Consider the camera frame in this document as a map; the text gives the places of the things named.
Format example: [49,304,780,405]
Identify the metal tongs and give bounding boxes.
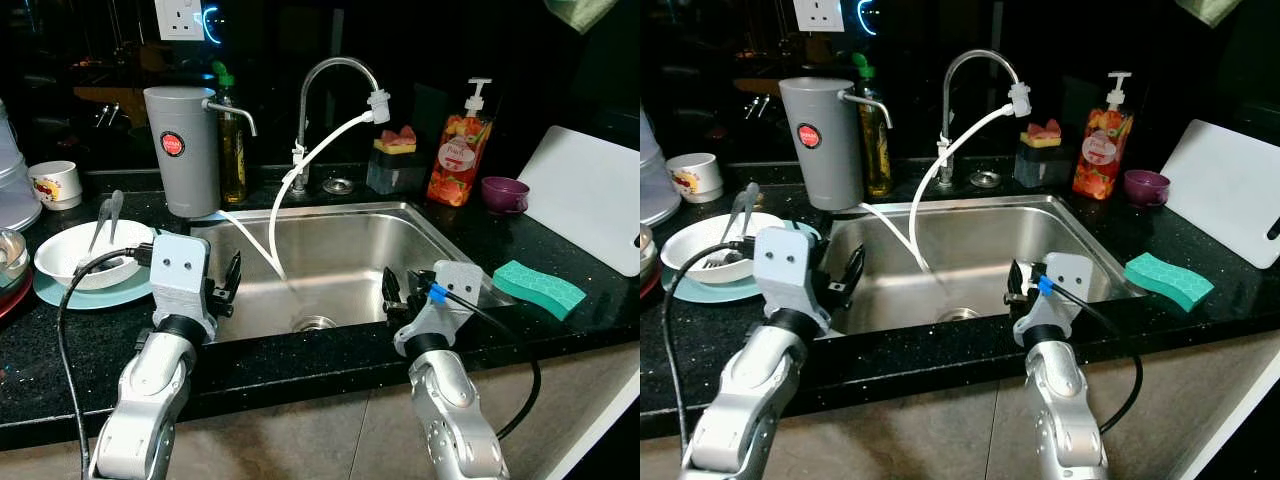
[700,182,762,272]
[88,190,127,260]

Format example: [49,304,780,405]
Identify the stainless steel sink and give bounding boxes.
[825,193,1143,337]
[190,200,493,347]

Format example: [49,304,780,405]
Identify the black sponge holder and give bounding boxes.
[365,152,428,197]
[1013,145,1073,190]

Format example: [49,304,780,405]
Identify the oil bottle with green cap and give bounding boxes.
[850,53,894,199]
[210,61,250,207]

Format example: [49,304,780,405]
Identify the grey water filter canister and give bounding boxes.
[778,77,894,213]
[143,86,259,220]

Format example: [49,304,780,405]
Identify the purple cup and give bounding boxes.
[481,176,531,216]
[1123,169,1171,209]

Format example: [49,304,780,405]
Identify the green wavy sponge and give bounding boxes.
[492,260,589,322]
[1123,252,1215,314]

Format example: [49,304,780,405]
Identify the orange pump soap bottle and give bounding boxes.
[1072,71,1133,202]
[427,78,494,209]

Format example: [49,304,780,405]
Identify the yellow and red sponge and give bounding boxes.
[1022,118,1064,149]
[373,125,418,156]

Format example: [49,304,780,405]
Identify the white ceramic bowl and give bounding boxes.
[661,211,787,285]
[34,219,157,292]

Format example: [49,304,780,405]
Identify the chrome gooseneck faucet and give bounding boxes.
[293,57,383,197]
[937,49,1021,190]

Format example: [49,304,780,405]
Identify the white printed cup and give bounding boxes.
[28,160,83,212]
[666,152,724,205]

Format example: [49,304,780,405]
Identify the white cutting board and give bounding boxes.
[1160,119,1280,270]
[518,125,641,279]

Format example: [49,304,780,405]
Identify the clear plastic container stack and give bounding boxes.
[640,108,683,229]
[0,98,43,234]

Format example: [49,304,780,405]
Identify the olive green hanging cloth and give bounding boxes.
[1175,0,1241,28]
[545,0,619,34]

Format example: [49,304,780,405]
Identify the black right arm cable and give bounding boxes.
[1035,276,1145,434]
[425,283,544,442]

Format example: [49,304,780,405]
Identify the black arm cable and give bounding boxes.
[662,237,757,463]
[56,244,154,480]
[425,283,544,442]
[1035,276,1145,434]

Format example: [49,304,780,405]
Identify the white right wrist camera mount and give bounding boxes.
[393,262,484,357]
[1013,252,1094,347]

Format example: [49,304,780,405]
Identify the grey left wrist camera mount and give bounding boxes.
[148,233,212,327]
[752,226,827,327]

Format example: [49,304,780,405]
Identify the thick white hose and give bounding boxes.
[268,113,373,282]
[907,105,1013,274]

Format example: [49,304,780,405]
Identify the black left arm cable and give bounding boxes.
[56,244,154,480]
[662,237,757,463]

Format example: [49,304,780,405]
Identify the white wall socket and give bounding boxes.
[154,0,206,41]
[793,0,846,33]

